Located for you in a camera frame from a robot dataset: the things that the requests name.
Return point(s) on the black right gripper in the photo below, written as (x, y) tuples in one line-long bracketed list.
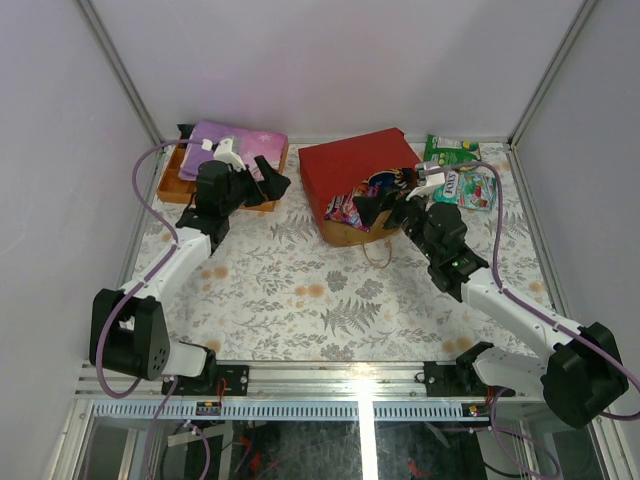
[(369, 206)]

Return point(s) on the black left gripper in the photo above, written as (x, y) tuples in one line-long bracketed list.
[(255, 185)]

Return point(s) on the blue Oreo snack bag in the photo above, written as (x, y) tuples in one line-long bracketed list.
[(393, 179)]

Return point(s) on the pink purple Fox's candy bag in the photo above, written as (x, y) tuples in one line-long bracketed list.
[(343, 210)]

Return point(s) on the red paper bag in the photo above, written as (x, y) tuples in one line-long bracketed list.
[(331, 169)]

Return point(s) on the green candy packet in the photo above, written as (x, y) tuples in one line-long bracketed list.
[(450, 152)]

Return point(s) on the teal Fox's candy bag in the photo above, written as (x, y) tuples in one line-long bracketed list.
[(468, 190)]

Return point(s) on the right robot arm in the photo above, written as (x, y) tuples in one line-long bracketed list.
[(575, 369)]

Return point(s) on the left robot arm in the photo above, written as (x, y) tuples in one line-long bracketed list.
[(129, 332)]

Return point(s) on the wooden compartment tray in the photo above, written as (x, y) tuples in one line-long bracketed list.
[(172, 189)]

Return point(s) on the dark patterned cloth at back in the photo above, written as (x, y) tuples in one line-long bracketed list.
[(186, 132)]

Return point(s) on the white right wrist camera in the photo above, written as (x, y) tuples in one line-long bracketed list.
[(429, 178)]

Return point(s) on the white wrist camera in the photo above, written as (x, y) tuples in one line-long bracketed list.
[(225, 151), (429, 178)]

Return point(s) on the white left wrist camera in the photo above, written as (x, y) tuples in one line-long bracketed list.
[(225, 151)]

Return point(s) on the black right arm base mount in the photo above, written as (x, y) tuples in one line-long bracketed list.
[(457, 378)]

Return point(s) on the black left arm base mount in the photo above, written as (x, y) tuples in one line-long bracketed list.
[(218, 381)]

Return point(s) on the aluminium front rail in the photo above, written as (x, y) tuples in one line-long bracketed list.
[(305, 381)]

